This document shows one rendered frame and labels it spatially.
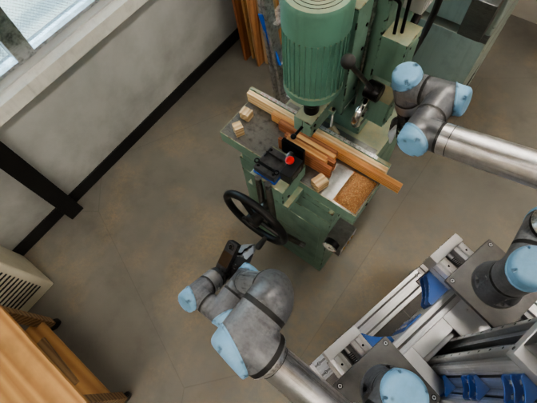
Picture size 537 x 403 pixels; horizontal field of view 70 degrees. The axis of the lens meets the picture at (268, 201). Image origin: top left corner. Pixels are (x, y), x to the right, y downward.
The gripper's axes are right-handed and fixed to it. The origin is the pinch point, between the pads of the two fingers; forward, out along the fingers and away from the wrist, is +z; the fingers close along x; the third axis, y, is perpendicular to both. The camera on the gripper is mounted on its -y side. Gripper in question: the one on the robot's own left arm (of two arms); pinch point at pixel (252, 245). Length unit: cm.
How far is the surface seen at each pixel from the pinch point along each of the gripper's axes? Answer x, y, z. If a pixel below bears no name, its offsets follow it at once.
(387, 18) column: 12, -85, 21
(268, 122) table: -18.6, -37.3, 22.0
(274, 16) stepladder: -62, -57, 77
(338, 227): 20.3, -5.8, 29.2
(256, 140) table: -17.3, -32.9, 14.3
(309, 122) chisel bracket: 2, -50, 13
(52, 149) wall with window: -129, 23, -8
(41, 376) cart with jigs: -38, 54, -70
